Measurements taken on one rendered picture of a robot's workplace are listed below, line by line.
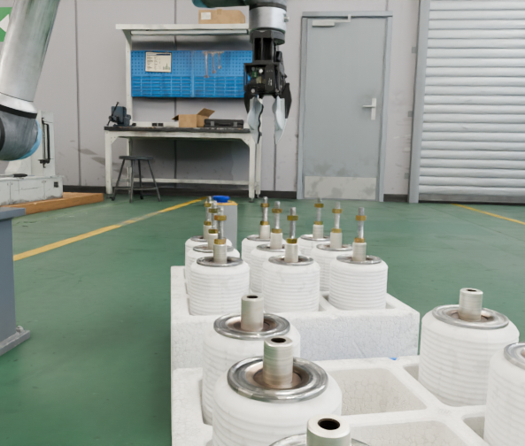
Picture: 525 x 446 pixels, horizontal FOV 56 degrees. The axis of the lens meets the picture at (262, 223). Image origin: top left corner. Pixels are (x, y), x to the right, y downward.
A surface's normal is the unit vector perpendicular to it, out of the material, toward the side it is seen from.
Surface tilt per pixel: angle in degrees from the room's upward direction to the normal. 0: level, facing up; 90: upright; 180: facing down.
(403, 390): 90
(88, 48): 90
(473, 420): 90
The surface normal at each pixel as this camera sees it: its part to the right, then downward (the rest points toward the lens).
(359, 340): 0.18, 0.12
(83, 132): -0.10, 0.12
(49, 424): 0.02, -0.99
